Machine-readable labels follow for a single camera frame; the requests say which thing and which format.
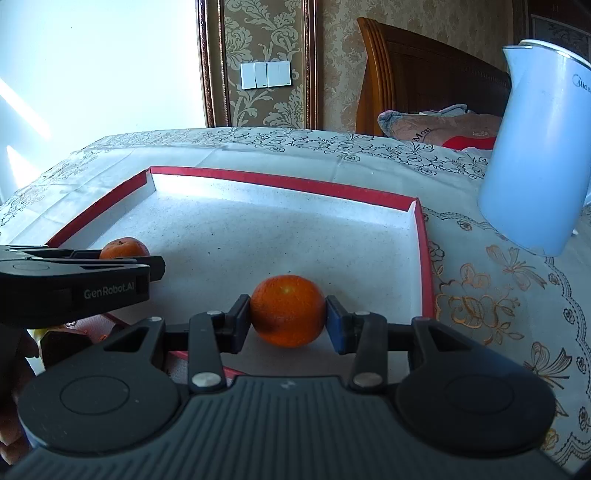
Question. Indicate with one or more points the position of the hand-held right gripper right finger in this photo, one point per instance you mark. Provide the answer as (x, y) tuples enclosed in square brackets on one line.
[(337, 325)]

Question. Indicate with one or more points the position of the white wall light switch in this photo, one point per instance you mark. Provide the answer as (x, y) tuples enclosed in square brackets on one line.
[(265, 74)]

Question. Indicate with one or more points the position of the cloth bundle on chair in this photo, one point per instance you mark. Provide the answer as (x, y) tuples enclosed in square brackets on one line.
[(438, 127)]

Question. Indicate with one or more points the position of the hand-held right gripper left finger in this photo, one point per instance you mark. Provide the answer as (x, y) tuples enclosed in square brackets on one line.
[(239, 323)]

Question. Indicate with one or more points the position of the wooden wall panel frame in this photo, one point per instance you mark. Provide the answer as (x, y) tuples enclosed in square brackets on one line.
[(205, 69)]

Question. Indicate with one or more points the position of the red cloth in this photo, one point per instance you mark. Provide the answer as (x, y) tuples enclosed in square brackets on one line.
[(466, 142)]

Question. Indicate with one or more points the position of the orange tangerine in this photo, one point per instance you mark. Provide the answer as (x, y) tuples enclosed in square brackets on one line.
[(124, 248), (288, 311)]

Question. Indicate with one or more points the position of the white electric kettle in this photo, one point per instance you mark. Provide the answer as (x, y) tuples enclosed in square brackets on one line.
[(535, 152)]

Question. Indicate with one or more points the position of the red shallow cardboard box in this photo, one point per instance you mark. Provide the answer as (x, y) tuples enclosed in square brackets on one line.
[(277, 221)]

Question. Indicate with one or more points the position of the person's left hand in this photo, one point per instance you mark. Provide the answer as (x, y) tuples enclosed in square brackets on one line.
[(11, 434)]

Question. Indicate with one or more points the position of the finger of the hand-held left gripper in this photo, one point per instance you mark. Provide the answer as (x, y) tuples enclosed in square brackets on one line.
[(106, 288), (55, 252)]

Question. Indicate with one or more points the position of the wooden chair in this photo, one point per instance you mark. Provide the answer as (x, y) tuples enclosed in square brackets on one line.
[(415, 69)]

